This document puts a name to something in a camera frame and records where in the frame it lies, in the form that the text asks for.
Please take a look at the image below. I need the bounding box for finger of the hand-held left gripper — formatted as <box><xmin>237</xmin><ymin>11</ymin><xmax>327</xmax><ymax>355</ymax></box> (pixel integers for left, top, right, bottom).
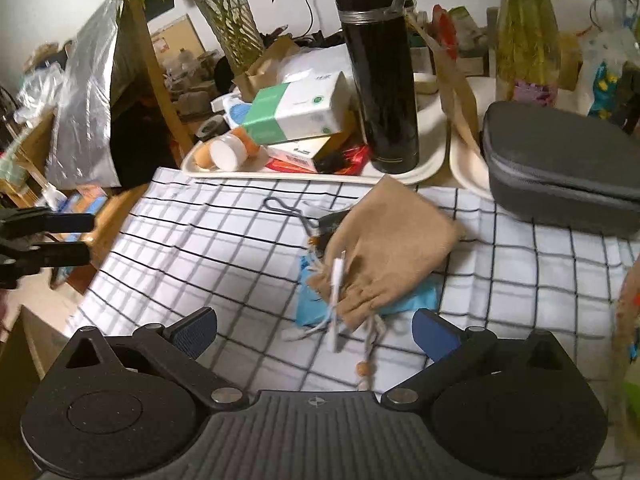
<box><xmin>20</xmin><ymin>210</ymin><xmax>97</xmax><ymax>236</ymax></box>
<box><xmin>17</xmin><ymin>241</ymin><xmax>93</xmax><ymax>272</ymax></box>

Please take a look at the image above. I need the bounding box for blue packet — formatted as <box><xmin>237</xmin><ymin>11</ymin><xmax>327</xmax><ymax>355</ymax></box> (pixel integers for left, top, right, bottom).
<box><xmin>294</xmin><ymin>254</ymin><xmax>442</xmax><ymax>329</ymax></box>

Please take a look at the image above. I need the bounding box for white orange pill bottle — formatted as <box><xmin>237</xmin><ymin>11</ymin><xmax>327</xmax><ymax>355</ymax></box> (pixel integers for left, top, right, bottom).
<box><xmin>209</xmin><ymin>127</ymin><xmax>262</xmax><ymax>172</ymax></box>

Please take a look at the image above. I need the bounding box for green white tissue box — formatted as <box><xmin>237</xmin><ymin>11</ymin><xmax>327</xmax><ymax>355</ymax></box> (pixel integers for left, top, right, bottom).
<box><xmin>242</xmin><ymin>70</ymin><xmax>352</xmax><ymax>147</ymax></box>

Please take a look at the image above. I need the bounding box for red flat packet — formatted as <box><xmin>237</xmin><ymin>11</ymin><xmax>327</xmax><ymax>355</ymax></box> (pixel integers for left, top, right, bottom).
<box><xmin>264</xmin><ymin>143</ymin><xmax>372</xmax><ymax>177</ymax></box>

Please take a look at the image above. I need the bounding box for tan drawstring pouch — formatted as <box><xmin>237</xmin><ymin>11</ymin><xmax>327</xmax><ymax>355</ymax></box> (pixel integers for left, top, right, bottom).
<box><xmin>304</xmin><ymin>175</ymin><xmax>467</xmax><ymax>392</ymax></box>

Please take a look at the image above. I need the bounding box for black rounded object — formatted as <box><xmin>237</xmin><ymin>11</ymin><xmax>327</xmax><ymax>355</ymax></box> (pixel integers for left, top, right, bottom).
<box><xmin>213</xmin><ymin>54</ymin><xmax>237</xmax><ymax>95</ymax></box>

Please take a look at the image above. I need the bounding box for small black device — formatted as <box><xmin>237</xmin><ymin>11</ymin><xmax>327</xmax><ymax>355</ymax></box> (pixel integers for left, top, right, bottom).
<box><xmin>263</xmin><ymin>197</ymin><xmax>352</xmax><ymax>250</ymax></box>

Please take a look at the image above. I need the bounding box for crumpled brown paper bag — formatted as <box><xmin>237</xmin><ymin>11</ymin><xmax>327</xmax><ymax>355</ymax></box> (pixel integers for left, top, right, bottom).
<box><xmin>233</xmin><ymin>34</ymin><xmax>302</xmax><ymax>104</ymax></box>

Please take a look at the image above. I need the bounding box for white plastic bag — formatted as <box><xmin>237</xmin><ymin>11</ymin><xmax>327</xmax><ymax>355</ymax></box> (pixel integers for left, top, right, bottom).
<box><xmin>276</xmin><ymin>44</ymin><xmax>352</xmax><ymax>87</ymax></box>

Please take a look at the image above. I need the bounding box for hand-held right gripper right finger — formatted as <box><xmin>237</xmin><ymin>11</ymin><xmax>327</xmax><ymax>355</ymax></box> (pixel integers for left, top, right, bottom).
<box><xmin>381</xmin><ymin>309</ymin><xmax>582</xmax><ymax>407</ymax></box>

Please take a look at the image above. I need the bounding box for grey zip case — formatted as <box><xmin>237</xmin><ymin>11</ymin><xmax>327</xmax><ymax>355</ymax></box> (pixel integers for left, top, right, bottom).
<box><xmin>481</xmin><ymin>100</ymin><xmax>640</xmax><ymax>239</ymax></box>

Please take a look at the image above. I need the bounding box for tall brown paper bag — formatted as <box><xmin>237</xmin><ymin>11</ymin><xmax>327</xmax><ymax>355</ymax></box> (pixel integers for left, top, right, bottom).
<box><xmin>404</xmin><ymin>9</ymin><xmax>485</xmax><ymax>162</ymax></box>

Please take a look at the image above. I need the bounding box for glass vase with bamboo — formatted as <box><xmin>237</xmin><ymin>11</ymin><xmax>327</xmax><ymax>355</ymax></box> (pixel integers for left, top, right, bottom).
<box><xmin>100</xmin><ymin>0</ymin><xmax>311</xmax><ymax>75</ymax></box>
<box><xmin>492</xmin><ymin>0</ymin><xmax>566</xmax><ymax>107</ymax></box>

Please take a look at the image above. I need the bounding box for black thermos flask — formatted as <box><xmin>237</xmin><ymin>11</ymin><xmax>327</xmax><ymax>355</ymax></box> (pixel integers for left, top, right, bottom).
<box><xmin>331</xmin><ymin>0</ymin><xmax>422</xmax><ymax>176</ymax></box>

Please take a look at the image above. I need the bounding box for white plastic tray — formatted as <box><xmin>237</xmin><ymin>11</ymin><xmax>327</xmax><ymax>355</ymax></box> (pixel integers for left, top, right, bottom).
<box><xmin>180</xmin><ymin>72</ymin><xmax>449</xmax><ymax>187</ymax></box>

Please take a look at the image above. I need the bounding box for clear bag with colourful toy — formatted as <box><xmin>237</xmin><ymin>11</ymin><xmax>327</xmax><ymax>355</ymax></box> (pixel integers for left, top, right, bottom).
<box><xmin>579</xmin><ymin>0</ymin><xmax>640</xmax><ymax>122</ymax></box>

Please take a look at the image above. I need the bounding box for white bottle with blue label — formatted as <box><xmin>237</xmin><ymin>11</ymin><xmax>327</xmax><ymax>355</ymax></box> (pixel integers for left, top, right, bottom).
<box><xmin>210</xmin><ymin>94</ymin><xmax>257</xmax><ymax>131</ymax></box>

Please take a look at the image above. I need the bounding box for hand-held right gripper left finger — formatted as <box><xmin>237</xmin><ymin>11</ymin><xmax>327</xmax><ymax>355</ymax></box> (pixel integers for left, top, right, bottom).
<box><xmin>62</xmin><ymin>308</ymin><xmax>252</xmax><ymax>408</ymax></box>

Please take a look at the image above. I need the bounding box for small black gadget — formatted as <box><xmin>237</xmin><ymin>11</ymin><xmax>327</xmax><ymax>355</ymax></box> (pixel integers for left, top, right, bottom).
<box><xmin>314</xmin><ymin>151</ymin><xmax>352</xmax><ymax>174</ymax></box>

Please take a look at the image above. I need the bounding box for white oval plate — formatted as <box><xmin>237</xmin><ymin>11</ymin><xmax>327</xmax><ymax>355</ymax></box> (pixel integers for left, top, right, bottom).
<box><xmin>446</xmin><ymin>74</ymin><xmax>496</xmax><ymax>197</ymax></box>

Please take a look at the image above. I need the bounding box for silver foil sheet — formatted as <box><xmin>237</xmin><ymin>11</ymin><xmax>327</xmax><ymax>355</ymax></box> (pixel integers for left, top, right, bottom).
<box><xmin>46</xmin><ymin>0</ymin><xmax>125</xmax><ymax>190</ymax></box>

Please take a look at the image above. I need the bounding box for black white checked tablecloth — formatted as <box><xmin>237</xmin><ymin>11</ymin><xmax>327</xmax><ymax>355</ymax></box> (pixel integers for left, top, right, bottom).
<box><xmin>64</xmin><ymin>166</ymin><xmax>640</xmax><ymax>397</ymax></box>

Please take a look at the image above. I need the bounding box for flat white barcode box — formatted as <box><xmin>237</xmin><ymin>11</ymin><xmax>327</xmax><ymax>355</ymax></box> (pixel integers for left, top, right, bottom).
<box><xmin>264</xmin><ymin>132</ymin><xmax>357</xmax><ymax>166</ymax></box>

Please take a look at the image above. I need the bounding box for black tape roll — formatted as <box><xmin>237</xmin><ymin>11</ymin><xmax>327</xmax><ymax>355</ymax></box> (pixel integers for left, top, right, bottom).
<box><xmin>197</xmin><ymin>114</ymin><xmax>227</xmax><ymax>142</ymax></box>

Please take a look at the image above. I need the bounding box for white cable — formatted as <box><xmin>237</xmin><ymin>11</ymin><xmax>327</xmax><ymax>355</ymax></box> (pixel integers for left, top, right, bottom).
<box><xmin>284</xmin><ymin>249</ymin><xmax>352</xmax><ymax>357</ymax></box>

